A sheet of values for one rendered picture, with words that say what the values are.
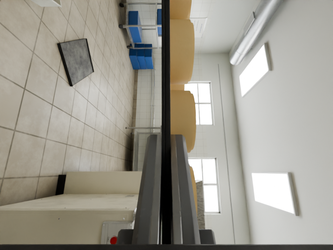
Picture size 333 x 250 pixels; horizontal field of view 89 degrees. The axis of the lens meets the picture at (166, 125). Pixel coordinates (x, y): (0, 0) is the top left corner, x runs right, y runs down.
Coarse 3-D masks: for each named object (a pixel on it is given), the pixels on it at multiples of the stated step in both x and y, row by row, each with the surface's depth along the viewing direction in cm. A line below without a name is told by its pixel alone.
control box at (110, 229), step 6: (108, 222) 79; (114, 222) 79; (120, 222) 79; (126, 222) 79; (132, 222) 79; (102, 228) 78; (108, 228) 78; (114, 228) 78; (120, 228) 78; (126, 228) 78; (132, 228) 79; (102, 234) 77; (108, 234) 77; (114, 234) 77; (102, 240) 76; (108, 240) 76
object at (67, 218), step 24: (0, 216) 82; (24, 216) 82; (48, 216) 82; (72, 216) 82; (96, 216) 82; (120, 216) 82; (0, 240) 79; (24, 240) 79; (48, 240) 79; (72, 240) 79; (96, 240) 79
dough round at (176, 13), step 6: (174, 0) 13; (180, 0) 13; (186, 0) 13; (174, 6) 13; (180, 6) 13; (186, 6) 13; (174, 12) 14; (180, 12) 14; (186, 12) 14; (174, 18) 14; (180, 18) 14; (186, 18) 14
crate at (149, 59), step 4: (148, 44) 455; (148, 52) 450; (152, 52) 461; (144, 56) 447; (148, 56) 447; (152, 56) 460; (148, 60) 461; (152, 60) 463; (148, 64) 482; (152, 64) 482; (148, 68) 502; (152, 68) 502
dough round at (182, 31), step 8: (176, 24) 12; (184, 24) 12; (192, 24) 13; (176, 32) 12; (184, 32) 12; (192, 32) 12; (176, 40) 12; (184, 40) 12; (192, 40) 12; (176, 48) 12; (184, 48) 12; (192, 48) 12; (176, 56) 12; (184, 56) 12; (192, 56) 12; (176, 64) 12; (184, 64) 12; (192, 64) 13; (176, 72) 13; (184, 72) 13; (176, 80) 14; (184, 80) 14
